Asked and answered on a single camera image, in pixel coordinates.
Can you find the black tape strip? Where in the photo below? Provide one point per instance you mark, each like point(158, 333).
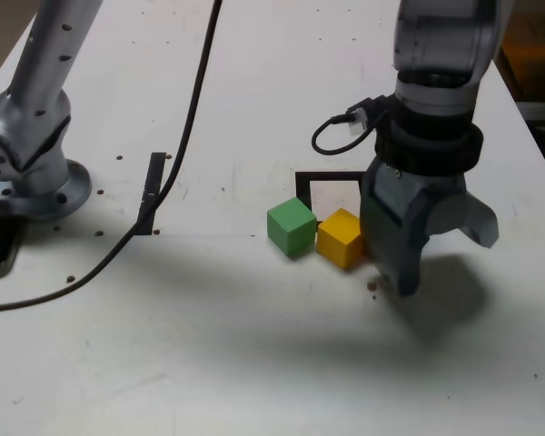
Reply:
point(155, 168)

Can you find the brown background box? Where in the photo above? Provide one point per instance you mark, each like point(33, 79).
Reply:
point(531, 54)

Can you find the white metal frame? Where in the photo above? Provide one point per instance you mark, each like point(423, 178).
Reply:
point(536, 111)

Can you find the yellow cube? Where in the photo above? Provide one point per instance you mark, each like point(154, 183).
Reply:
point(338, 238)

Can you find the black tape square outline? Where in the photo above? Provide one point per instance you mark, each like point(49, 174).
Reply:
point(327, 175)

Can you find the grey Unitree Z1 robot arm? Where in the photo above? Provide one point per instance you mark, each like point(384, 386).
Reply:
point(41, 91)

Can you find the green cube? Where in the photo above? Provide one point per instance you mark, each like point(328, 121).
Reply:
point(290, 227)

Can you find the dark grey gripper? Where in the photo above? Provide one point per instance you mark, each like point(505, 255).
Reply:
point(399, 191)

